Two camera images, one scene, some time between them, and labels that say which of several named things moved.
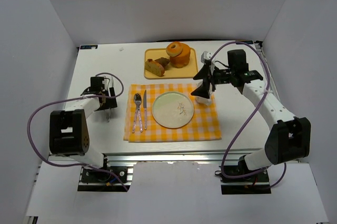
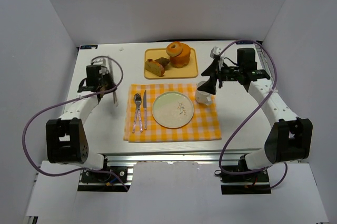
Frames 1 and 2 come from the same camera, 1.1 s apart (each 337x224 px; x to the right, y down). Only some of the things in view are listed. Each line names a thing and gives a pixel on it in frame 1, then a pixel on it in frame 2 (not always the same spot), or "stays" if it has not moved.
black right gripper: x=211 y=78 → x=216 y=74
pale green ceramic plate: x=172 y=109 stays
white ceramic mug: x=201 y=100 stays
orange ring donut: x=174 y=52 stays
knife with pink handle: x=145 y=110 stays
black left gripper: x=111 y=103 → x=106 y=84
